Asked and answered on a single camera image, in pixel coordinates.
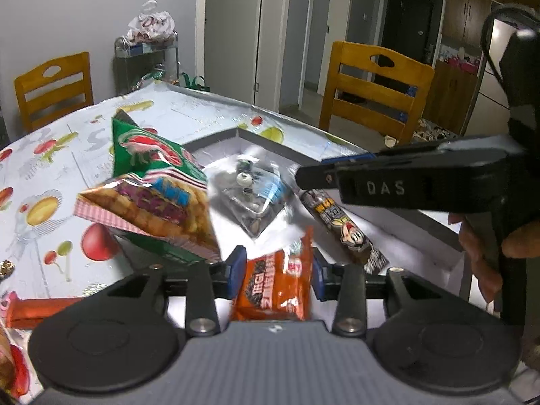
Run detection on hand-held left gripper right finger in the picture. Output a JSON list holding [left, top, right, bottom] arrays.
[[310, 247, 461, 339]]

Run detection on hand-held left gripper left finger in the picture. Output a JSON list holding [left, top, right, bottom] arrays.
[[105, 245, 248, 339]]

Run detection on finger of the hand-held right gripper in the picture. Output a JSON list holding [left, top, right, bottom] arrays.
[[320, 152, 378, 165], [294, 163, 343, 191]]

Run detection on small orange snack packet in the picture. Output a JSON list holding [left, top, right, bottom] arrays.
[[230, 228, 315, 321]]

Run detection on black striped snack stick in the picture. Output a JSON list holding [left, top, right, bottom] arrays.
[[287, 164, 389, 273]]

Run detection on clear bag of seeds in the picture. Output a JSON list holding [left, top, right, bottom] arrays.
[[211, 154, 296, 241]]

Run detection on grey box with white inside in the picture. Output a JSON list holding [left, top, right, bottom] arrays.
[[171, 129, 498, 317]]

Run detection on green prawn cracker bag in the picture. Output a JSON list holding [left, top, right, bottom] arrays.
[[74, 110, 222, 262]]

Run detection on long orange snack packet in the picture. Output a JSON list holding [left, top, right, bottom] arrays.
[[6, 297, 83, 329]]

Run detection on person's right hand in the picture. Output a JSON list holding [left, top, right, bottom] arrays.
[[448, 213, 540, 305]]

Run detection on patterned floor mat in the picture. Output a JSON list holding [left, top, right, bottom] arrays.
[[415, 118, 460, 142]]

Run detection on wooden chair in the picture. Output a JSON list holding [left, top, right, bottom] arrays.
[[14, 52, 94, 131], [318, 41, 435, 144]]

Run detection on silver refrigerator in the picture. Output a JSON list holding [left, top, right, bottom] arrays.
[[462, 17, 540, 140]]

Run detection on dark entrance door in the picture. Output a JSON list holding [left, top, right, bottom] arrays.
[[382, 0, 446, 68]]

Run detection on green shopping bag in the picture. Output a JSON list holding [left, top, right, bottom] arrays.
[[181, 74, 209, 91]]

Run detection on white closet doors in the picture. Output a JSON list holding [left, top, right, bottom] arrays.
[[196, 0, 292, 110]]

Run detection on brown wooden cabinet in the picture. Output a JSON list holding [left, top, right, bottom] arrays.
[[443, 0, 507, 51]]

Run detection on green candy bag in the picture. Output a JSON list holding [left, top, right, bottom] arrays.
[[141, 65, 167, 83]]

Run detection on fruit print tablecloth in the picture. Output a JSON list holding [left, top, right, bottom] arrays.
[[0, 84, 465, 397]]

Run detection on metal storage cart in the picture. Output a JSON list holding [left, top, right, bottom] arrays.
[[114, 31, 180, 96]]

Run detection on white plastic bag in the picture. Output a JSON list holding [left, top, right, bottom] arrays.
[[126, 0, 176, 45]]

